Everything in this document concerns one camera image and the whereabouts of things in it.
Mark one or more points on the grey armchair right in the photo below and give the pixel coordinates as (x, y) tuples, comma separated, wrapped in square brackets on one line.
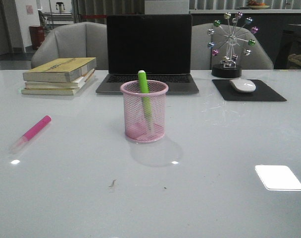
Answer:
[(208, 48)]

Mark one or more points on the olive cushion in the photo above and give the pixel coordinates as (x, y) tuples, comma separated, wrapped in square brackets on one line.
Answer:
[(295, 59)]

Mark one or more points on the bottom yellow book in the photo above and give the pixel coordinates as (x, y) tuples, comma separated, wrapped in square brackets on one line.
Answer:
[(51, 91)]

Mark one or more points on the red trash bin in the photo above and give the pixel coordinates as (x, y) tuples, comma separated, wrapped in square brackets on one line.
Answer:
[(37, 36)]

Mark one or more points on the fruit bowl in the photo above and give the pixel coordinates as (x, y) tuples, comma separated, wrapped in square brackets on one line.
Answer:
[(253, 4)]

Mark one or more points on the yellow book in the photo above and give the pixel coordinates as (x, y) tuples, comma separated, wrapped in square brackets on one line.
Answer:
[(51, 91), (61, 70)]

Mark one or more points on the pink mesh pen holder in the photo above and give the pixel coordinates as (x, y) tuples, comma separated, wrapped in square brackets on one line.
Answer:
[(136, 127)]

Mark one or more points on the ferris wheel desk ornament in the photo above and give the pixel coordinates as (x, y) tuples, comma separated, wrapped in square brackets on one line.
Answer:
[(231, 37)]

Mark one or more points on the top yellow book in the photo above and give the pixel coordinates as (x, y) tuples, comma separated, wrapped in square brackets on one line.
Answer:
[(61, 70)]

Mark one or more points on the black mouse pad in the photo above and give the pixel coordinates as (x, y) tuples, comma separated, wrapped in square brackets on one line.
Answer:
[(262, 93)]

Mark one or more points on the pink highlighter pen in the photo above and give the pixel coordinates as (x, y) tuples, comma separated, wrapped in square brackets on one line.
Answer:
[(30, 134)]

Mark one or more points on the grey armchair left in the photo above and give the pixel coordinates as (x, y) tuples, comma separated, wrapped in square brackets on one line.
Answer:
[(78, 40)]

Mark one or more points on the white computer mouse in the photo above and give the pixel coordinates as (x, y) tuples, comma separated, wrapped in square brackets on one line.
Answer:
[(243, 85)]

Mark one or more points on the grey armchair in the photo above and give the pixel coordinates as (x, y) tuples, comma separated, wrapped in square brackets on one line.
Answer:
[(208, 48), (78, 40)]

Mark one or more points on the green highlighter pen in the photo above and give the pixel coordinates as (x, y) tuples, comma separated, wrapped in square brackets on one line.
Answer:
[(143, 84)]

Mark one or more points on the grey laptop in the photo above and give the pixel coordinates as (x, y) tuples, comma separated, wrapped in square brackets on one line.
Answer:
[(159, 44)]

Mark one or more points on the middle white book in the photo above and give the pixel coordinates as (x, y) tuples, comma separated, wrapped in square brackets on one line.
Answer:
[(77, 83)]

